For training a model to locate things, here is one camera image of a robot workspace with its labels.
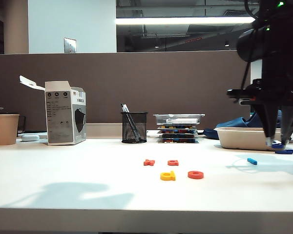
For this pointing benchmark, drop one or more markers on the orange letter x magnet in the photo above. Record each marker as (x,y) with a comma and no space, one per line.
(149,162)

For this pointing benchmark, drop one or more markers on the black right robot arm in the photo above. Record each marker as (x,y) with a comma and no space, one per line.
(278,61)

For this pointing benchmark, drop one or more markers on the yellow letter d magnet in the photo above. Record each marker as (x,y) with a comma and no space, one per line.
(167,178)

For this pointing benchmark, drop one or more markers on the beige pulp food container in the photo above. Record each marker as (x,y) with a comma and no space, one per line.
(241,141)

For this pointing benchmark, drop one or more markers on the light blue letter l magnet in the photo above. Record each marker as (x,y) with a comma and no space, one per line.
(252,161)

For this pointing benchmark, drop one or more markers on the clear plastic tray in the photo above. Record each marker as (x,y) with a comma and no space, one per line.
(178,119)

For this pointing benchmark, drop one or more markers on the dark blue letter g magnet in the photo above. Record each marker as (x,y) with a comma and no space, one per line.
(277,146)

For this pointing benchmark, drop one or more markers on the letter magnet pack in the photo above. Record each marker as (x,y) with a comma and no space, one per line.
(178,131)
(178,141)
(178,136)
(178,127)

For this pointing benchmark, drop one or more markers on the black white pen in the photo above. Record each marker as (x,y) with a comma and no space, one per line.
(124,108)

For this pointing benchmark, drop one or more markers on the orange letter o magnet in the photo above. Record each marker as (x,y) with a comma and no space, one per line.
(195,176)

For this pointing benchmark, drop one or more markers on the brown paper cup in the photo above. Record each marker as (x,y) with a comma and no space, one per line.
(5,130)

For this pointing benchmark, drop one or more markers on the orange letter a magnet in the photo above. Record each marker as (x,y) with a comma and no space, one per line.
(173,163)

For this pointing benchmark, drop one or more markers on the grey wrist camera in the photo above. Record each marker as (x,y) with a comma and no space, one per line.
(245,102)

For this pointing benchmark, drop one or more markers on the white grey face mask box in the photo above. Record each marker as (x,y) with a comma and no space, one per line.
(60,117)

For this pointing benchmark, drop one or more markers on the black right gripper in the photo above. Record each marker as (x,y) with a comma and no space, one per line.
(271,96)

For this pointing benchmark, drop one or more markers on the long ceiling light strip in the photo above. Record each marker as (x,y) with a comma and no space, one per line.
(161,20)

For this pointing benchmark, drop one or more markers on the metal wall switch plate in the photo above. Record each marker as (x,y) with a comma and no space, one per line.
(70,45)

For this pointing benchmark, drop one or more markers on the beige partition base rail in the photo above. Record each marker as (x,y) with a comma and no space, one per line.
(102,131)

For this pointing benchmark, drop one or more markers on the brown desk partition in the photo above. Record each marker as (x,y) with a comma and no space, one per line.
(136,85)

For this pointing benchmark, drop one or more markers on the black mesh pen holder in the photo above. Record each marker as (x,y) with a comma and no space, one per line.
(134,131)

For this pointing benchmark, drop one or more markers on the dark blue wide letter magnet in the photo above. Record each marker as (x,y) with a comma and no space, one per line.
(288,151)

